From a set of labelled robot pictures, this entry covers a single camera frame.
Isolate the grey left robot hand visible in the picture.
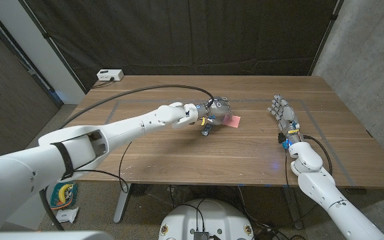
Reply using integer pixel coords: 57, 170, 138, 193
198, 96, 233, 127

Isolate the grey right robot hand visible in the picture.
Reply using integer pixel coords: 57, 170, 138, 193
267, 94, 303, 143

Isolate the pink sticky note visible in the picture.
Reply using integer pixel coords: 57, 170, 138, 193
221, 115, 242, 129

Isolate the black backdrop curtain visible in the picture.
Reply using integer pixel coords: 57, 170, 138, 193
23, 0, 343, 91

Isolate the grey table leg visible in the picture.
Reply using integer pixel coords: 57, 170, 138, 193
281, 186, 305, 231
113, 183, 131, 224

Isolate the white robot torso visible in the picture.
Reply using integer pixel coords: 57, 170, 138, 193
158, 198, 255, 240

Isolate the white power box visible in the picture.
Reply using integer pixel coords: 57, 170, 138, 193
96, 68, 125, 82

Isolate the teal tray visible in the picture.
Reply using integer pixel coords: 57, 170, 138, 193
49, 181, 79, 211

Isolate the yellow banana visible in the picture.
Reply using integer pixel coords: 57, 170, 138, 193
58, 183, 74, 205

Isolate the white crumpled item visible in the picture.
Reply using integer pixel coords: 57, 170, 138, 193
55, 206, 80, 225

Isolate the dark brown door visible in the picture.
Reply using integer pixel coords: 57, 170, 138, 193
0, 6, 63, 163

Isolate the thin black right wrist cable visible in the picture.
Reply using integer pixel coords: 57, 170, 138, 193
283, 148, 291, 188

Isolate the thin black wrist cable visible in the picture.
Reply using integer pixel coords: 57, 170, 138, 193
73, 141, 134, 195
283, 148, 291, 188

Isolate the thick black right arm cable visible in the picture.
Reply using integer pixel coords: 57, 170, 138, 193
278, 134, 333, 227

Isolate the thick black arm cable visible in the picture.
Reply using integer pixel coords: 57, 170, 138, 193
38, 84, 215, 231
278, 134, 333, 227

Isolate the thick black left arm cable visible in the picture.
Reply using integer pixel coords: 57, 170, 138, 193
38, 84, 215, 231

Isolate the black backdrop frame pole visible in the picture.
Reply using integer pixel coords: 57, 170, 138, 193
307, 0, 345, 77
17, 0, 89, 95

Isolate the black torso cable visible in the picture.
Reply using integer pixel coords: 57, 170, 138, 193
173, 199, 207, 231

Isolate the thin black left wrist cable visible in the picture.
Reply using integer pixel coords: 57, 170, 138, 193
73, 141, 134, 195

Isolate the black power box cable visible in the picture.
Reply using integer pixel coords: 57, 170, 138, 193
91, 77, 115, 90

